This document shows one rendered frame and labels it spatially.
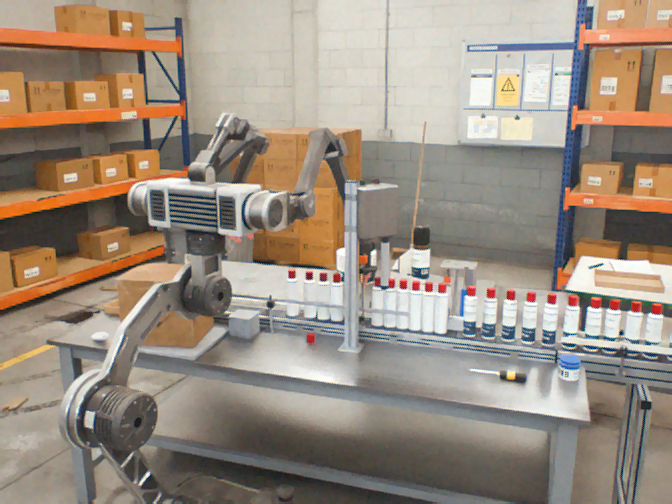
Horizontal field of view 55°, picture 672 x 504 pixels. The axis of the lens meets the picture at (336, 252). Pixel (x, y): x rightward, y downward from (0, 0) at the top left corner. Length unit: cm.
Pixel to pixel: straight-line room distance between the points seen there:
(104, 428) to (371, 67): 589
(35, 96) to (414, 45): 374
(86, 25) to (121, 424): 488
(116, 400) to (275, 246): 449
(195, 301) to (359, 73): 542
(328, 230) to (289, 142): 90
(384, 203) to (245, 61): 587
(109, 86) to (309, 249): 248
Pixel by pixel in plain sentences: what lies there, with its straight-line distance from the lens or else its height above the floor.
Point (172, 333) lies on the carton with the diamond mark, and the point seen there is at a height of 91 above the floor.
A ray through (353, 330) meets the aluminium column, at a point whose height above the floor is 91.
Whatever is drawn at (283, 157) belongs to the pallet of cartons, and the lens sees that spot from 616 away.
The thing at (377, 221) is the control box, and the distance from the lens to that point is 243.
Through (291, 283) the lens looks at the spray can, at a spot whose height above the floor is 103.
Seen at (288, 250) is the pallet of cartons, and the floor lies 26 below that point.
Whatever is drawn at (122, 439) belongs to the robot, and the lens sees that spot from 202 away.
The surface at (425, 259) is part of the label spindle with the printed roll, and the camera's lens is 316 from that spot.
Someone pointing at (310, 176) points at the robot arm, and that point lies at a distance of 233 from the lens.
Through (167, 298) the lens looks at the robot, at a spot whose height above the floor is 115.
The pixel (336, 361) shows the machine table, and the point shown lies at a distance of 248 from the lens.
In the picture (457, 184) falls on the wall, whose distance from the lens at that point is 708.
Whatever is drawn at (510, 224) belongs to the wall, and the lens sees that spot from 701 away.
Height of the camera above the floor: 186
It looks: 15 degrees down
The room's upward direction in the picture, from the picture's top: straight up
